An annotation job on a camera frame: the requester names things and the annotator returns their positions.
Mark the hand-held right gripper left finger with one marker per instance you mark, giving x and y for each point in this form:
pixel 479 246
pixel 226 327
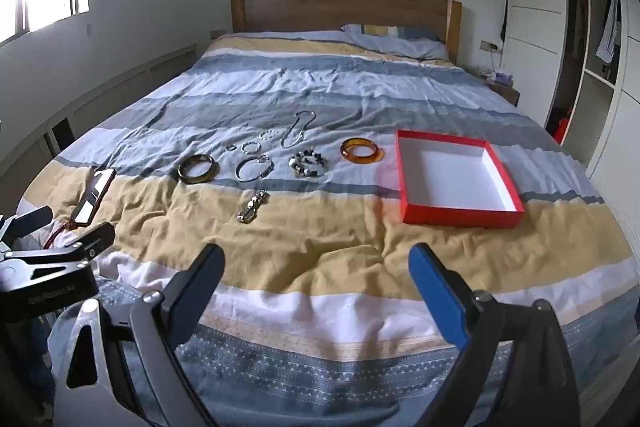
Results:
pixel 202 277

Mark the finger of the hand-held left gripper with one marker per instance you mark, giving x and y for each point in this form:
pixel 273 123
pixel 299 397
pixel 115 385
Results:
pixel 32 219
pixel 95 239

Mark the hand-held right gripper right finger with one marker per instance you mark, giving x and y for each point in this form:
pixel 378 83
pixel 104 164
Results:
pixel 435 297

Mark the dark brown bangle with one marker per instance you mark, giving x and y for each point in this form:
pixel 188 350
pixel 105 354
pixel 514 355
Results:
pixel 186 177

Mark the thin silver bangle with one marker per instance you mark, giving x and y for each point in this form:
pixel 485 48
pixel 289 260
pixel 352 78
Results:
pixel 241 174

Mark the red cardboard box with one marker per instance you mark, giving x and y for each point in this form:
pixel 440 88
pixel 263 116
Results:
pixel 450 177

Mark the amber translucent bangle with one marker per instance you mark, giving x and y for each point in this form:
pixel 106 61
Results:
pixel 350 156

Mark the smartphone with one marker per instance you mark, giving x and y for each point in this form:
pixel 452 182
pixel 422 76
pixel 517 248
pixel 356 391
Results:
pixel 95 194

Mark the bed with striped duvet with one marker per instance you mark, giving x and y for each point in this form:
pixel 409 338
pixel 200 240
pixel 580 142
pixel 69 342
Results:
pixel 310 257

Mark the red bag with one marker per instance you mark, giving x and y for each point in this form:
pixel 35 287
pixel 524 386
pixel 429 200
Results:
pixel 562 127

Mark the wooden nightstand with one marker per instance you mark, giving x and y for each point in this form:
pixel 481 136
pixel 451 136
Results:
pixel 507 94

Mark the purple tissue box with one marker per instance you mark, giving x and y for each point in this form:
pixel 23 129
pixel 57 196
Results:
pixel 502 78

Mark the striped pillow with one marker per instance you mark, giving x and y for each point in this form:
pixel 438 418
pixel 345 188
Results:
pixel 400 42

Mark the white wardrobe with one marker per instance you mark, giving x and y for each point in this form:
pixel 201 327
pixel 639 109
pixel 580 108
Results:
pixel 535 32

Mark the wooden headboard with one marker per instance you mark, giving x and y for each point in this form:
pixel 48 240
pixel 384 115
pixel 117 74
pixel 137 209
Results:
pixel 325 9

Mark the hanging striped clothes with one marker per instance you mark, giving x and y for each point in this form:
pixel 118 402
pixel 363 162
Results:
pixel 607 32

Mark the low white wall cabinet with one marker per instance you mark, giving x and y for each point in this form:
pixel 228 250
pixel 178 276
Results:
pixel 110 92

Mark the wall socket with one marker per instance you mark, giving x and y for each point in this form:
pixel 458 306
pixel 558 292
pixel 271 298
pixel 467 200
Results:
pixel 489 45

